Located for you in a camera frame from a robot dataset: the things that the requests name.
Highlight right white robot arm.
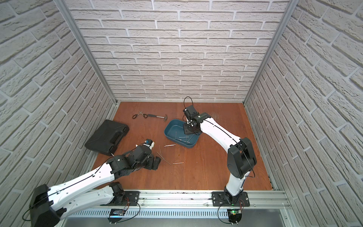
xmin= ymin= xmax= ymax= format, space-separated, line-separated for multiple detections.
xmin=183 ymin=105 xmax=257 ymax=201

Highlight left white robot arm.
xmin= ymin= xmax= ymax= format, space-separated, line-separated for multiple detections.
xmin=27 ymin=140 xmax=161 ymax=227

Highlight teal plastic storage box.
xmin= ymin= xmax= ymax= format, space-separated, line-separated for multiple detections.
xmin=164 ymin=119 xmax=200 ymax=148

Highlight black plastic tool case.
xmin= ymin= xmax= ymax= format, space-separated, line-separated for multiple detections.
xmin=85 ymin=120 xmax=130 ymax=156

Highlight left controller board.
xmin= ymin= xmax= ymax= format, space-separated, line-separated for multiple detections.
xmin=108 ymin=209 xmax=125 ymax=224

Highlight controller board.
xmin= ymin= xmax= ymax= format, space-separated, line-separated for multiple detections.
xmin=108 ymin=209 xmax=125 ymax=224
xmin=227 ymin=209 xmax=243 ymax=225

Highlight right controller board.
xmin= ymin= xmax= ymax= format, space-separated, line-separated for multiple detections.
xmin=227 ymin=209 xmax=243 ymax=225

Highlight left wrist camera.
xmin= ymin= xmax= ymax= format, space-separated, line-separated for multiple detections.
xmin=143 ymin=139 xmax=155 ymax=150

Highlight small black-handled hammer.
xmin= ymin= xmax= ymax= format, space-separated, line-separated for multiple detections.
xmin=147 ymin=114 xmax=168 ymax=122

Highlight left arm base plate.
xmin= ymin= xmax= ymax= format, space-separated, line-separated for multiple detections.
xmin=102 ymin=191 xmax=140 ymax=206

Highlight black-handled scissors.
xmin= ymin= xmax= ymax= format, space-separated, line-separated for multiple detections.
xmin=132 ymin=111 xmax=148 ymax=119

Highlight aluminium front rail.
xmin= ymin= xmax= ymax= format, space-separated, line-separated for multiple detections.
xmin=72 ymin=190 xmax=292 ymax=220

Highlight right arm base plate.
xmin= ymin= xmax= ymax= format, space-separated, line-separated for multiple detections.
xmin=211 ymin=191 xmax=250 ymax=207

